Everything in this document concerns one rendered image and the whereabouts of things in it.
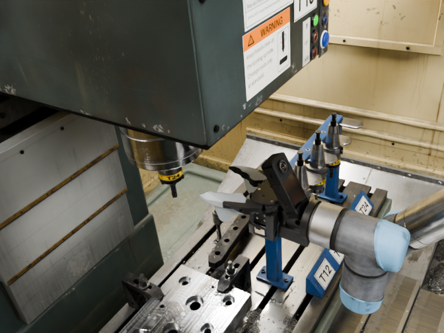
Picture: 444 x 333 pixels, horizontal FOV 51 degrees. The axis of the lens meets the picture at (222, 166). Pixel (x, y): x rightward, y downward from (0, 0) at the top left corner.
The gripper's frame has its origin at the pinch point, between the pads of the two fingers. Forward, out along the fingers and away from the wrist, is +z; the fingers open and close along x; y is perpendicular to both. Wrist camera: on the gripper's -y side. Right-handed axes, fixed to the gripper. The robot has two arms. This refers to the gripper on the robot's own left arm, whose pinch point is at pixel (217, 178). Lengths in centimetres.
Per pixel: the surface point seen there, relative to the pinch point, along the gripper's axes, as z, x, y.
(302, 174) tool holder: -4.6, 29.7, 16.3
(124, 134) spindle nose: 15.0, -7.5, -9.9
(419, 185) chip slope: -24, 97, 59
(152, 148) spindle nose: 8.7, -7.2, -8.5
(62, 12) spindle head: 17.2, -12.6, -33.3
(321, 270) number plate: -12, 30, 48
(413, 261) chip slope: -31, 70, 71
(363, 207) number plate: -12, 64, 49
